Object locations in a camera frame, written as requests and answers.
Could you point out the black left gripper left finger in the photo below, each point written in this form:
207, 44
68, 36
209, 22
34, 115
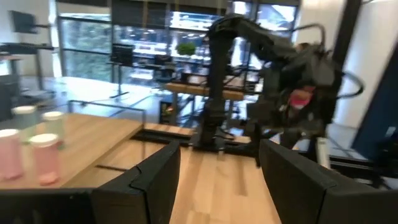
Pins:
146, 193

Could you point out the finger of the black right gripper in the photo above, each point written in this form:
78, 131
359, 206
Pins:
317, 121
275, 109

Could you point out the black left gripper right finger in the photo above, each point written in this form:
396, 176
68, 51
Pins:
292, 189

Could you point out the tall pink medicine bottle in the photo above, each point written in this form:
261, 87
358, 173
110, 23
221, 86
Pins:
45, 158

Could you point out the green bottle with red pill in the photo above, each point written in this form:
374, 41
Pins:
53, 126

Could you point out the green bottle with white pills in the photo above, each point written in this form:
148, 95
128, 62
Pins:
24, 119

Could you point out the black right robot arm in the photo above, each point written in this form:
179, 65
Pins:
214, 93

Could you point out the blue panel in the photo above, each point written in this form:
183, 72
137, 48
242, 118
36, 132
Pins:
379, 112

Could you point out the wooden office desk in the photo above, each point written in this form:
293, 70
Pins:
199, 91

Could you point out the small round green plant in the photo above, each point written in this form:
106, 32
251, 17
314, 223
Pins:
186, 49

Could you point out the dark monitor on stand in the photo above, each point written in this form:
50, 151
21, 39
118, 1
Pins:
122, 54

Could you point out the dark office desk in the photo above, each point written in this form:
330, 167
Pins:
25, 47

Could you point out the dark computer monitor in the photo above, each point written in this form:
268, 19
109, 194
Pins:
22, 21

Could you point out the black frame post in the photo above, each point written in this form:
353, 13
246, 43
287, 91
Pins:
346, 31

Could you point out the black table frame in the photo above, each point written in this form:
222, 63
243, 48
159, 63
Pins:
161, 137

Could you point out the wooden shelf with black frame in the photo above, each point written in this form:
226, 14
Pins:
93, 137

